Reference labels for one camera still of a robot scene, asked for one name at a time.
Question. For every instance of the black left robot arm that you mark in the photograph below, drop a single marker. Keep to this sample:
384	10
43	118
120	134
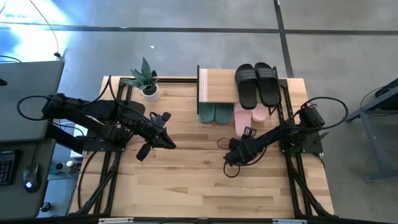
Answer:
93	109

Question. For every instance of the pink slide sandal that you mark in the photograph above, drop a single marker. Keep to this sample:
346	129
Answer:
259	114
242	119

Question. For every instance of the black round knob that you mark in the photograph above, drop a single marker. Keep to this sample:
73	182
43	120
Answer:
45	207

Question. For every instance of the black slide sandal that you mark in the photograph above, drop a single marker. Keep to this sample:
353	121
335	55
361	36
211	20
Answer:
246	87
267	85

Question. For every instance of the grey side table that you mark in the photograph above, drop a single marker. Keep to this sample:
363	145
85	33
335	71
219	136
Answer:
371	146

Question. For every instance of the white plant pot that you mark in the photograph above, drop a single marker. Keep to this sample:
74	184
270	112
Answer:
152	98

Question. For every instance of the small bottle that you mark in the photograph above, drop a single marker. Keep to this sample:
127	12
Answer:
63	167

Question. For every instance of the black computer mouse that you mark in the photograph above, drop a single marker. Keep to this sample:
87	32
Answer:
31	177

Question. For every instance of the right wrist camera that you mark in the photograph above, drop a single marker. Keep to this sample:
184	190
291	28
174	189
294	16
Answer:
249	132

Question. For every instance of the black keyboard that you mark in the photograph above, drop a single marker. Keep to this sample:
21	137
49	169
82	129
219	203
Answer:
6	168

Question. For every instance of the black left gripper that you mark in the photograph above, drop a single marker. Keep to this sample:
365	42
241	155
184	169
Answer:
152	130

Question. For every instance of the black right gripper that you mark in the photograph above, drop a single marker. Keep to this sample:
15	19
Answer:
238	151

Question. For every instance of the green snake plant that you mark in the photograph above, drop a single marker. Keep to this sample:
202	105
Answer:
144	76

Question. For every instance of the white power strip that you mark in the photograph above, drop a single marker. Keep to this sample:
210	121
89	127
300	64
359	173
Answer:
79	129

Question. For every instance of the grey desk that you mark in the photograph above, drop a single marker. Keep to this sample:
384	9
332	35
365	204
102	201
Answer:
28	81

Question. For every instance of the wooden shelf with black frame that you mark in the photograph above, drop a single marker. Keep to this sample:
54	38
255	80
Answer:
220	87

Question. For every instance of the white bracket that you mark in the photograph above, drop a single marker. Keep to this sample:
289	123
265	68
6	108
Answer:
289	221
115	221

